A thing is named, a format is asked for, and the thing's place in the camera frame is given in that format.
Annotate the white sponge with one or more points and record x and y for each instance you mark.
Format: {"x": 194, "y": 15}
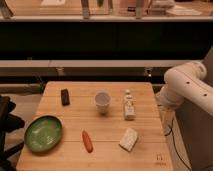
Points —
{"x": 129, "y": 139}

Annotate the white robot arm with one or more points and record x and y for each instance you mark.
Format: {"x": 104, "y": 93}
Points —
{"x": 186, "y": 81}

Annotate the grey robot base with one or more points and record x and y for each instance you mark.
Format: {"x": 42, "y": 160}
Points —
{"x": 196, "y": 128}

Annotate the white small bottle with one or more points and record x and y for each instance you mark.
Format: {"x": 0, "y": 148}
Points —
{"x": 129, "y": 110}

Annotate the black rectangular block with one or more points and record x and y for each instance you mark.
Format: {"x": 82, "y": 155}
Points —
{"x": 65, "y": 97}

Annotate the wooden table board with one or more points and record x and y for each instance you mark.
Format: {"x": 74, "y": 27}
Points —
{"x": 150, "y": 152}

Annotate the orange carrot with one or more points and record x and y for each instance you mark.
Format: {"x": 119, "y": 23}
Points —
{"x": 87, "y": 141}

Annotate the green plate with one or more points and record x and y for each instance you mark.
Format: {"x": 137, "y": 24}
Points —
{"x": 43, "y": 134}

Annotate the black office chair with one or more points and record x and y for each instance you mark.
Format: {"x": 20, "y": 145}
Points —
{"x": 8, "y": 123}

